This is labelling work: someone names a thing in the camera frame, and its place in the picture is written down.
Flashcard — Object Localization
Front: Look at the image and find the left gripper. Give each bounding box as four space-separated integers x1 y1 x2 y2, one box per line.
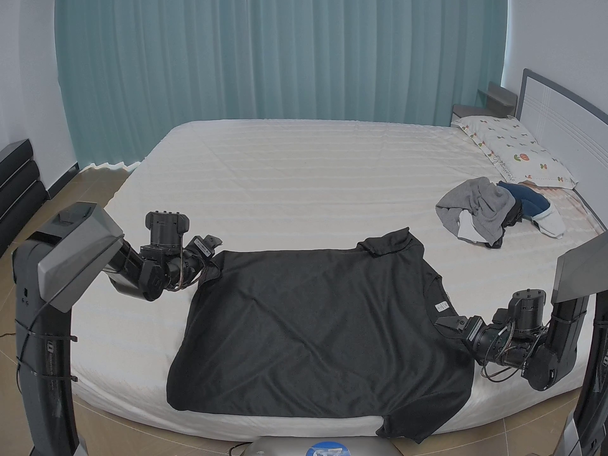
167 236 224 289

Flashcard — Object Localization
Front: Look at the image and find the grey bedside table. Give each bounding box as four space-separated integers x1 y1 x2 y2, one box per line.
451 81 518 124

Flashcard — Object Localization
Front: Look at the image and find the black T-shirt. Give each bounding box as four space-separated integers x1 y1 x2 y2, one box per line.
165 227 476 444

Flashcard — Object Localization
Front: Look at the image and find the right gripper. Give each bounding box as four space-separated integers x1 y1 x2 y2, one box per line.
436 315 516 365

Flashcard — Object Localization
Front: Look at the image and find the white printed pillow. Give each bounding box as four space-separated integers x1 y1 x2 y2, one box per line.
450 114 579 190

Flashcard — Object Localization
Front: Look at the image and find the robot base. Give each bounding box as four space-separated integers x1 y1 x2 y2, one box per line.
237 436 402 456

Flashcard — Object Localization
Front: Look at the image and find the pile of clothes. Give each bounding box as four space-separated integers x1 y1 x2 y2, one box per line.
435 177 567 250

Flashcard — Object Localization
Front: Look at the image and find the bed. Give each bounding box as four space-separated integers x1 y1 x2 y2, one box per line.
66 68 608 440

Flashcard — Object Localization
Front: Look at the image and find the blue-green curtain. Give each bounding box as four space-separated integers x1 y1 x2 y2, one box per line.
54 0 250 170
247 0 509 127

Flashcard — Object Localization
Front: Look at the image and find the black chest of drawers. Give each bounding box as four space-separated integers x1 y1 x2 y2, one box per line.
0 139 48 257

